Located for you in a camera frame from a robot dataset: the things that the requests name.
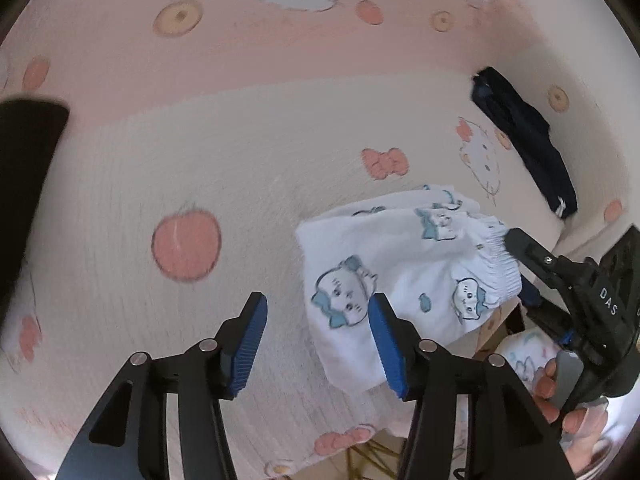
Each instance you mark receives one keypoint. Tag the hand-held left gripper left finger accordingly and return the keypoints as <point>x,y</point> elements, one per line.
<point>247,350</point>

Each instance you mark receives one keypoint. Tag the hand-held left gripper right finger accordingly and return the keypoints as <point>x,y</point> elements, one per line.
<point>387,350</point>

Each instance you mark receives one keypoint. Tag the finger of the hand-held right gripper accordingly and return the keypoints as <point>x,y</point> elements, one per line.
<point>545,262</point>
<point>547,315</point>

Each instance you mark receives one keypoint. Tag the white cartoon print shorts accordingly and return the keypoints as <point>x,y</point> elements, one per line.
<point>400,260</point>

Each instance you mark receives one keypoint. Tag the black garment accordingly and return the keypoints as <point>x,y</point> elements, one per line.
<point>25,175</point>

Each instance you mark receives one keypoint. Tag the person's right hand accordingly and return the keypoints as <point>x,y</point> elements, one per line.
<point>545,387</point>

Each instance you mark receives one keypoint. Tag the person's white printed pajamas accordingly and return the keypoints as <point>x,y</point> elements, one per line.
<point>525,360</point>

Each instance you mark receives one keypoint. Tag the dark navy striped pants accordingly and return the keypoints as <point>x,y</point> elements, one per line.
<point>525,140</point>

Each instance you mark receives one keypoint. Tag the pink cream cartoon print blanket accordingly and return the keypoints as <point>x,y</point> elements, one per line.
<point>200,160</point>

